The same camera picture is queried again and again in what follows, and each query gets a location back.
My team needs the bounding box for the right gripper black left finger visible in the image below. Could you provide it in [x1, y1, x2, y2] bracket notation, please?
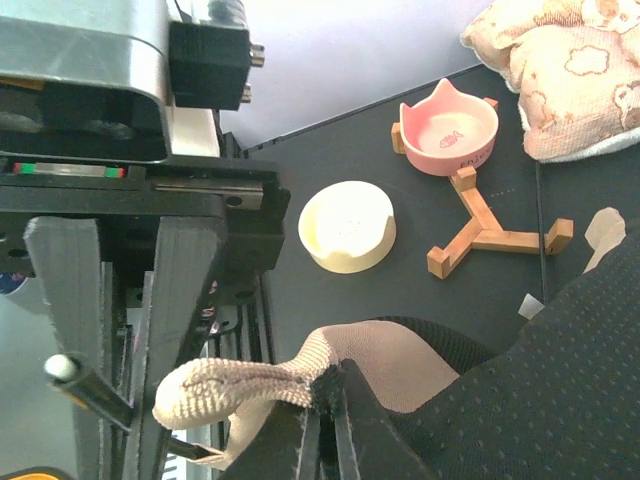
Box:
[220, 402, 320, 480]

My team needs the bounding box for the beige patterned pillow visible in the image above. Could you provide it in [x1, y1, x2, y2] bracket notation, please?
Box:
[460, 0, 639, 163]

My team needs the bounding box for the yellow pet bowl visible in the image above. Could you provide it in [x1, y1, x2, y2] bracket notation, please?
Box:
[298, 181, 397, 274]

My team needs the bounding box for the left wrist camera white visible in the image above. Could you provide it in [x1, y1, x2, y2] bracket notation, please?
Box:
[1, 1, 265, 164]

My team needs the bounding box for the black tent pole one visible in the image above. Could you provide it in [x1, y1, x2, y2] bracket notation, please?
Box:
[44, 353, 133, 433]

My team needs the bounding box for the beige pet tent fabric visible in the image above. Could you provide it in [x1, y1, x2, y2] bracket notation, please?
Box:
[153, 207, 639, 479]

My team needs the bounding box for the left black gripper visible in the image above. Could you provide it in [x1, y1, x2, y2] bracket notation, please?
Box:
[1, 157, 290, 479]

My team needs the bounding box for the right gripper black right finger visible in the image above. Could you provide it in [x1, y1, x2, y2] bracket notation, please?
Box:
[332, 360, 433, 480]

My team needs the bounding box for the pink pet bowl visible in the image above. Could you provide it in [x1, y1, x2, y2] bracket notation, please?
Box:
[392, 78, 499, 177]

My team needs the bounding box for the wooden bowl stand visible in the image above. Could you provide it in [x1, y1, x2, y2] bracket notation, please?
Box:
[391, 120, 574, 279]

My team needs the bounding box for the yellow round object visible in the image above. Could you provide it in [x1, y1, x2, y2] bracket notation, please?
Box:
[0, 466, 74, 480]

